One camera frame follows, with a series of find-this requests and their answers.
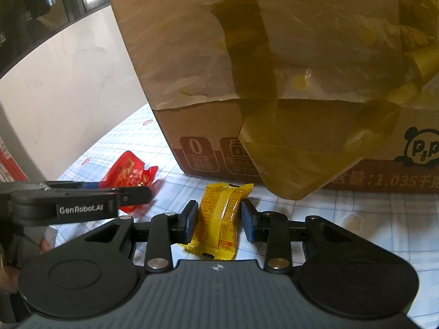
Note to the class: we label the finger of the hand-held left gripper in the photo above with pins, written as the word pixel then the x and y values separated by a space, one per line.
pixel 91 185
pixel 85 205

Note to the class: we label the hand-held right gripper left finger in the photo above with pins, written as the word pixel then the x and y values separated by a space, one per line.
pixel 190 222

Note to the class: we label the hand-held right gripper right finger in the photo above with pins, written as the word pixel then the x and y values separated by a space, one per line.
pixel 248 224

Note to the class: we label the yellow snack bar packet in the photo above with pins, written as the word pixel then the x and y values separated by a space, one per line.
pixel 219 219

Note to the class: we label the red candy wrapper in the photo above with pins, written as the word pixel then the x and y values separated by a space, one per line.
pixel 130 173

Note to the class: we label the person's left hand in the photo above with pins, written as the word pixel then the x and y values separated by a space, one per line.
pixel 8 279

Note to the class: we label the white carton red label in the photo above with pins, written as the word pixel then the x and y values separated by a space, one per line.
pixel 10 144

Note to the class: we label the checked tablecloth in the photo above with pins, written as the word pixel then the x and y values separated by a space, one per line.
pixel 377 219

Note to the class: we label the dark framed window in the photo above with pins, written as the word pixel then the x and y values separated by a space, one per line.
pixel 41 7

